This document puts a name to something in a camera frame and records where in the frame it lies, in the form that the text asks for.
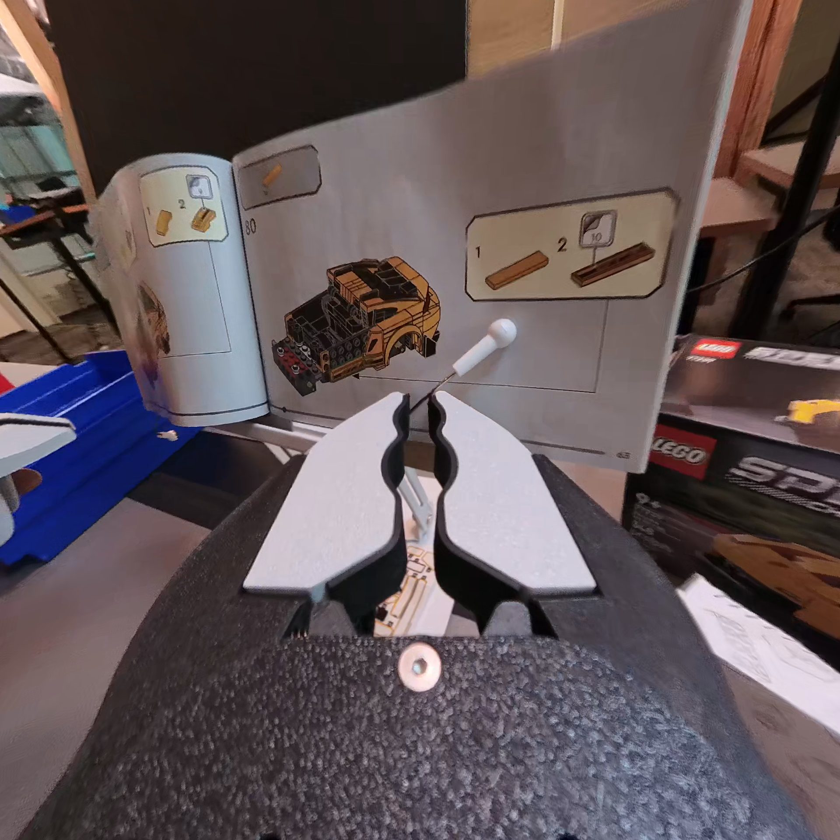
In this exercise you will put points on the blue storage bin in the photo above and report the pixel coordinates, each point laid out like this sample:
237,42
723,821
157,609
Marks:
98,459

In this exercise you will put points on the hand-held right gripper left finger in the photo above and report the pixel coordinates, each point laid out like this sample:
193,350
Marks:
328,512

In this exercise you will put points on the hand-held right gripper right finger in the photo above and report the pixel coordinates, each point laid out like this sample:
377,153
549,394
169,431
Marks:
512,518

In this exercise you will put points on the large white paper bag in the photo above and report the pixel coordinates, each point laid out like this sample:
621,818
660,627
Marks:
754,649

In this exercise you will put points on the lego set box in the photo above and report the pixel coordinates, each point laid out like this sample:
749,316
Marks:
735,407

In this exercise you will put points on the lego instruction booklet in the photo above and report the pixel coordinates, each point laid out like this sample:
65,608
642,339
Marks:
525,164

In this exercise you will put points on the white book stand tray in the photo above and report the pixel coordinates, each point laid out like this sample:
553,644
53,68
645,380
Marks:
275,434

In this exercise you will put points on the lego sticker sheet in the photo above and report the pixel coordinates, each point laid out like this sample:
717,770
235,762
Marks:
410,590

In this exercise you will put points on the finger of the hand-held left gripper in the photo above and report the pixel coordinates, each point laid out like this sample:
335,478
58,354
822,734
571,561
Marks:
33,443

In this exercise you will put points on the background standing desk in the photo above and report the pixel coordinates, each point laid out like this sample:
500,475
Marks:
39,220

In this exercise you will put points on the person's left hand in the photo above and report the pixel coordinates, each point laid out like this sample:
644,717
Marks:
27,480

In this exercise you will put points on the black backdrop panel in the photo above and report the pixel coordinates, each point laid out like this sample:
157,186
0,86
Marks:
229,79

